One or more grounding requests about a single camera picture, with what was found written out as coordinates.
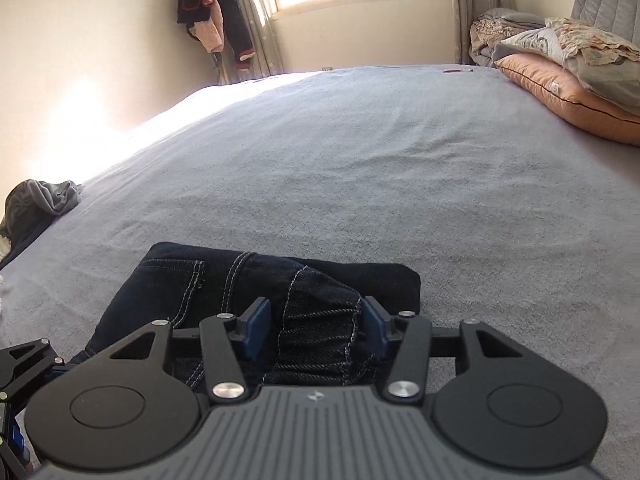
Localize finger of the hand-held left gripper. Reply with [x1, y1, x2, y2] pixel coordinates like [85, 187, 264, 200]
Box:
[0, 337, 76, 403]

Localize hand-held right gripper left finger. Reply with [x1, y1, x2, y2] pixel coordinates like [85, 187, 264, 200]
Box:
[107, 296, 273, 405]

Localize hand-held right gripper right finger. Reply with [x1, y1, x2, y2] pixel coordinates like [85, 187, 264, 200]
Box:
[362, 295, 528, 405]

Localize dark blue jeans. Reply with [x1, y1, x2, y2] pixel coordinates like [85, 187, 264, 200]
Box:
[82, 241, 422, 393]

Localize dark grey crumpled cloth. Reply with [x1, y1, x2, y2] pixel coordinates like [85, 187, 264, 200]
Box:
[0, 179, 83, 261]

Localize grey bedspread bed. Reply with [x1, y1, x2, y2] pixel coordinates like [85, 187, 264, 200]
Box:
[0, 64, 640, 480]

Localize pink hanging garment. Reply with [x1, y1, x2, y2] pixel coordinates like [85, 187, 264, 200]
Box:
[192, 0, 225, 53]

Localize pink pillow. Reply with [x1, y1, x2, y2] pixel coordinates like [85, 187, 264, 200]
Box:
[494, 53, 640, 148]

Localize black jacket with red trim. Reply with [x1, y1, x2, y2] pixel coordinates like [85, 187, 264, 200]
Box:
[176, 0, 257, 72]

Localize folded grey bedding pile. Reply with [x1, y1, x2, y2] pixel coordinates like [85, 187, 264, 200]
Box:
[469, 7, 548, 68]

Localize grey ruffled pillow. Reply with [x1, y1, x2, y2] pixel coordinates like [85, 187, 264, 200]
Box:
[500, 16, 640, 111]

